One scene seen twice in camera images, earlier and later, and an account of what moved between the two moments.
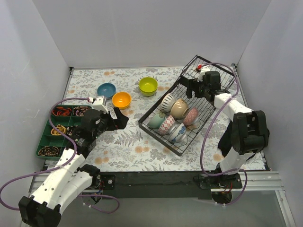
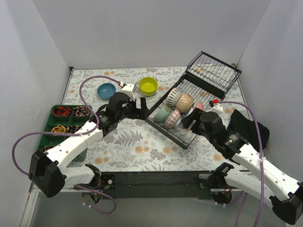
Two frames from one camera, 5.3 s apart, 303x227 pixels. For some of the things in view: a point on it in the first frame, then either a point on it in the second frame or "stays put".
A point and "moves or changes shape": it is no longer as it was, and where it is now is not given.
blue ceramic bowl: [106, 89] stays put
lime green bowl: [148, 90] stays put
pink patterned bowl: [190, 117] moves or changes shape
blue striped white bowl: [167, 101] -> [173, 97]
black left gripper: [111, 121] -> [136, 110]
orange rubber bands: [61, 111] stays put
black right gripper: [194, 85] -> [193, 122]
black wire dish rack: [175, 119] moves or changes shape
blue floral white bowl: [179, 136] -> [179, 124]
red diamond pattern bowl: [165, 126] -> [173, 119]
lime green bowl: [148, 86] stays put
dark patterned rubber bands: [79, 111] stays put
